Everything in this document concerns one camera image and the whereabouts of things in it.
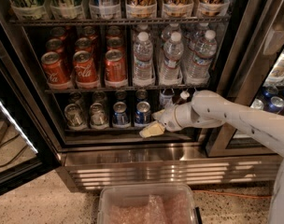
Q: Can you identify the black cable behind door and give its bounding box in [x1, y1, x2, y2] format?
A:
[0, 133, 29, 169]

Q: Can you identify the coca-cola can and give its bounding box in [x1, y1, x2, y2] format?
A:
[41, 51, 70, 85]
[73, 50, 97, 83]
[105, 49, 126, 82]

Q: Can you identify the open glass fridge door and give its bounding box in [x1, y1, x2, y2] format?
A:
[0, 22, 59, 196]

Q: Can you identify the front middle water bottle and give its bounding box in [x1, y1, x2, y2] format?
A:
[160, 32, 184, 81]

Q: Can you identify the front left water bottle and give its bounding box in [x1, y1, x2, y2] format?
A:
[133, 32, 153, 80]

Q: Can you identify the right brown tea bottle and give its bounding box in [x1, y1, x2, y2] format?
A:
[176, 91, 190, 105]

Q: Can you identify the front right coca-cola can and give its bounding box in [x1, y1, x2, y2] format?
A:
[105, 49, 126, 82]

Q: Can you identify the front right water bottle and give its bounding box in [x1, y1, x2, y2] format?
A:
[188, 30, 218, 78]

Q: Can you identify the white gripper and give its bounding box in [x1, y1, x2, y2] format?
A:
[139, 105, 179, 138]

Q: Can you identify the clear plastic bin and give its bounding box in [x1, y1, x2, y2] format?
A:
[97, 183, 203, 224]

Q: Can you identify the closed right fridge door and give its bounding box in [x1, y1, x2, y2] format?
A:
[206, 0, 284, 158]

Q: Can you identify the orange cable on floor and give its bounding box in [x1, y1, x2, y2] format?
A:
[192, 189, 272, 200]

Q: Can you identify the blue pepsi can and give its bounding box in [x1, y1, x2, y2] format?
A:
[113, 102, 129, 125]
[135, 102, 151, 124]

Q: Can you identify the front left coca-cola can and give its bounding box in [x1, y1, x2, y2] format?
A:
[41, 51, 70, 85]

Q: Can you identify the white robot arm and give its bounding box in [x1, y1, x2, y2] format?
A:
[139, 91, 284, 224]

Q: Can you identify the stainless steel fridge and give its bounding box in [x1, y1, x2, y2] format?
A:
[0, 0, 282, 192]

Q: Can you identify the front middle coca-cola can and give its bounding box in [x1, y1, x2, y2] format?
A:
[73, 50, 97, 83]

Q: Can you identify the water bottle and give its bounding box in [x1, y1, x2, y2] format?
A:
[160, 32, 184, 81]
[133, 32, 153, 80]
[188, 30, 218, 78]

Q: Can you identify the front left silver can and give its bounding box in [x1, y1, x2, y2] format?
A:
[64, 104, 86, 130]

